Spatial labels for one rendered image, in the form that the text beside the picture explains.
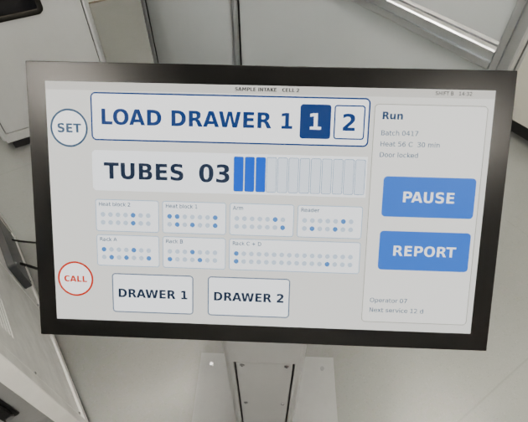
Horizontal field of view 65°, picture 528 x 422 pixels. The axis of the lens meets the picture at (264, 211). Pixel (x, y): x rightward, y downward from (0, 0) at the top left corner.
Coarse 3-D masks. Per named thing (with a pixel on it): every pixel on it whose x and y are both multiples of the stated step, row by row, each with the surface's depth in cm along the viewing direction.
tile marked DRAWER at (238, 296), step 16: (208, 288) 48; (224, 288) 48; (240, 288) 47; (256, 288) 47; (272, 288) 47; (288, 288) 47; (208, 304) 48; (224, 304) 48; (240, 304) 48; (256, 304) 48; (272, 304) 48; (288, 304) 48
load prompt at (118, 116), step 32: (96, 96) 45; (128, 96) 45; (160, 96) 45; (192, 96) 44; (224, 96) 44; (256, 96) 44; (288, 96) 44; (320, 96) 44; (96, 128) 45; (128, 128) 45; (160, 128) 45; (192, 128) 45; (224, 128) 45; (256, 128) 45; (288, 128) 45; (320, 128) 45; (352, 128) 44
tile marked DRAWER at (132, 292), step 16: (112, 272) 48; (112, 288) 48; (128, 288) 48; (144, 288) 48; (160, 288) 48; (176, 288) 48; (192, 288) 48; (112, 304) 48; (128, 304) 48; (144, 304) 48; (160, 304) 48; (176, 304) 48; (192, 304) 48
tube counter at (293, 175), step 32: (224, 160) 45; (256, 160) 45; (288, 160) 45; (320, 160) 45; (352, 160) 45; (224, 192) 46; (256, 192) 46; (288, 192) 46; (320, 192) 46; (352, 192) 45
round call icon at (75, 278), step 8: (56, 264) 48; (64, 264) 48; (72, 264) 48; (80, 264) 48; (88, 264) 48; (56, 272) 48; (64, 272) 48; (72, 272) 48; (80, 272) 48; (88, 272) 48; (64, 280) 48; (72, 280) 48; (80, 280) 48; (88, 280) 48; (64, 288) 48; (72, 288) 48; (80, 288) 48; (88, 288) 48; (72, 296) 48; (80, 296) 48; (88, 296) 48
